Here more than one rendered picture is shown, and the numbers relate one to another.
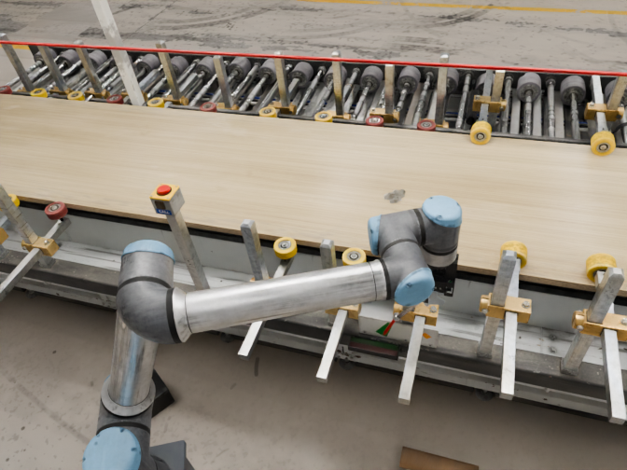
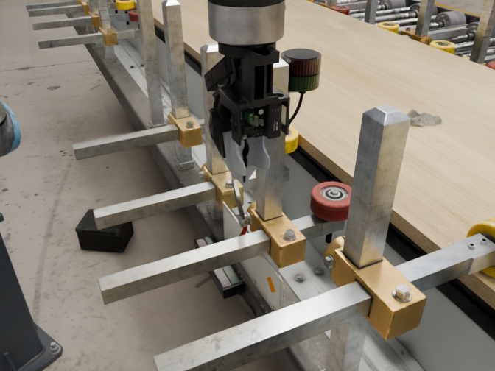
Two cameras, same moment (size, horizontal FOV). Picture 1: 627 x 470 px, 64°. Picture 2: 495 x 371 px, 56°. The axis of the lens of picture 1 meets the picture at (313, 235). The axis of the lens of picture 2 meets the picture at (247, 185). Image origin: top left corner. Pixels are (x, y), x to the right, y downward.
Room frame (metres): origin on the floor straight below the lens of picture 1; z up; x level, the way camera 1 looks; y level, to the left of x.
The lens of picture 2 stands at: (0.41, -0.69, 1.37)
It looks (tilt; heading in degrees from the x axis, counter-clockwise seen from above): 33 degrees down; 42
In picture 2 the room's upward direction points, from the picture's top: straight up
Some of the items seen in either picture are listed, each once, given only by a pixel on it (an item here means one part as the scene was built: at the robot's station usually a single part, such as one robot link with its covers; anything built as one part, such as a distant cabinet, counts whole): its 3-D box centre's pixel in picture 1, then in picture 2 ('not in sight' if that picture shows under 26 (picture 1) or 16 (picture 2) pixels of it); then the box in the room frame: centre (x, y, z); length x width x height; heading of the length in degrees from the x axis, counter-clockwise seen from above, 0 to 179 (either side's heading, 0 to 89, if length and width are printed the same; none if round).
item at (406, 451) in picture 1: (438, 466); not in sight; (0.74, -0.37, 0.04); 0.30 x 0.08 x 0.08; 67
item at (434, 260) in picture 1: (438, 248); (249, 20); (0.84, -0.31, 1.23); 0.10 x 0.09 x 0.05; 157
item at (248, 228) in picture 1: (260, 272); (179, 98); (1.13, 0.19, 0.90); 0.03 x 0.03 x 0.48; 67
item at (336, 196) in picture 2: not in sight; (331, 216); (1.02, -0.34, 0.85); 0.08 x 0.08 x 0.11
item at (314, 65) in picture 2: not in sight; (300, 61); (0.98, -0.28, 1.14); 0.06 x 0.06 x 0.02
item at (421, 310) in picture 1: (415, 311); (275, 230); (0.93, -0.29, 0.85); 0.13 x 0.06 x 0.05; 67
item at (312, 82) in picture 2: not in sight; (300, 77); (0.98, -0.28, 1.11); 0.06 x 0.06 x 0.02
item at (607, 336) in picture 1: (608, 333); not in sight; (0.70, -0.75, 0.95); 0.50 x 0.04 x 0.04; 157
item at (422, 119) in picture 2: (396, 194); (422, 116); (1.42, -0.33, 0.91); 0.09 x 0.07 x 0.02; 111
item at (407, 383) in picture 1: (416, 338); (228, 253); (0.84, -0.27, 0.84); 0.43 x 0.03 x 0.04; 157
